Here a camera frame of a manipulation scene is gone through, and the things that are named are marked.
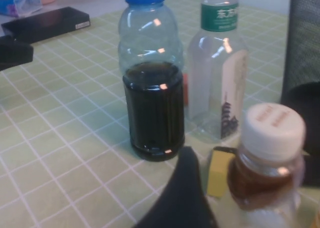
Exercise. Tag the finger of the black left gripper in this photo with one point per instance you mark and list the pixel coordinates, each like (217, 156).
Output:
(15, 52)

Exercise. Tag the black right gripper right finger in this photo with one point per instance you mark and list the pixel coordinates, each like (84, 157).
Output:
(312, 112)

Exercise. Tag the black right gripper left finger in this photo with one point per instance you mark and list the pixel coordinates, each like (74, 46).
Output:
(182, 200)

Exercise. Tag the brown tea bottle white cap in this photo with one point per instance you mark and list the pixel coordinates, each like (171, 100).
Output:
(272, 127)

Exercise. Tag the clear bottle green label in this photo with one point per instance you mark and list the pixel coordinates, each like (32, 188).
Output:
(215, 62)

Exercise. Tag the black mesh wastebasket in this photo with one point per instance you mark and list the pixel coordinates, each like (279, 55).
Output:
(305, 37)

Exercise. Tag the flat black rectangular box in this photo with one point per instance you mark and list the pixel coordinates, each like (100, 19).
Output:
(45, 22)

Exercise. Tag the yellow cube block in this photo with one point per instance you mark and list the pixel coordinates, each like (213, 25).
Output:
(217, 173)

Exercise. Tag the blue white tissue pack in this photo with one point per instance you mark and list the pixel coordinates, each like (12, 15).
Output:
(15, 2)

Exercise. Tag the dark liquid bottle blue cap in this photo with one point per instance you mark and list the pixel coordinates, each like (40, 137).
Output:
(155, 107)

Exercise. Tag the green white checkered tablecloth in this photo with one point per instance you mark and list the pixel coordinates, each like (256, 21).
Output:
(62, 137)

